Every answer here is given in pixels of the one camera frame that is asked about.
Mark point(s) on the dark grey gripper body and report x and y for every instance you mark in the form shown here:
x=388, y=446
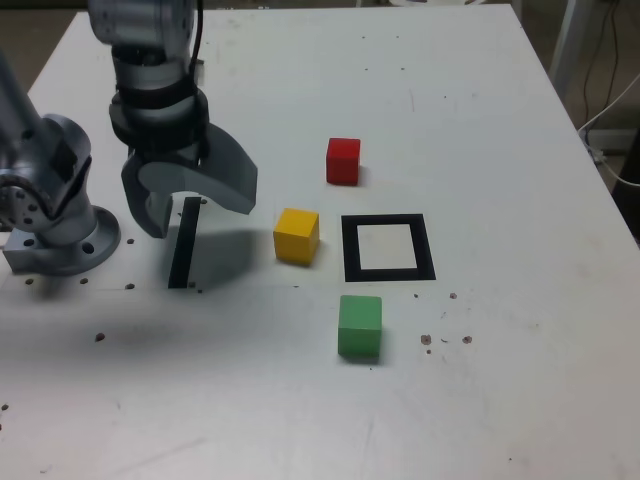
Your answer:
x=167, y=154

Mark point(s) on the red cube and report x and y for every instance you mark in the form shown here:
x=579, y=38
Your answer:
x=342, y=162

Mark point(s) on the black tape square outline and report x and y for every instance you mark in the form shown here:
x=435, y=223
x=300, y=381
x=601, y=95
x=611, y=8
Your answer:
x=387, y=275

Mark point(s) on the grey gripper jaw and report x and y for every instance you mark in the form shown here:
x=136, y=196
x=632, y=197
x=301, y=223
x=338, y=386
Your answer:
x=145, y=210
x=230, y=175

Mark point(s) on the yellow cube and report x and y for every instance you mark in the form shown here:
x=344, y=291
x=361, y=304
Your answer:
x=295, y=240

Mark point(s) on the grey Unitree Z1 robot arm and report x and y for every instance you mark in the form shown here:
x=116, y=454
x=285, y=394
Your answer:
x=50, y=145

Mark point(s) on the white metal frame leg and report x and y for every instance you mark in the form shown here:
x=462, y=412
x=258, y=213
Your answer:
x=567, y=35

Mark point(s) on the green cube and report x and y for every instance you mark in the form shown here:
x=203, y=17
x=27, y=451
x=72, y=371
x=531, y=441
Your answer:
x=359, y=330

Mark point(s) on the black tape strip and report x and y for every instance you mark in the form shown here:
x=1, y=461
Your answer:
x=182, y=245

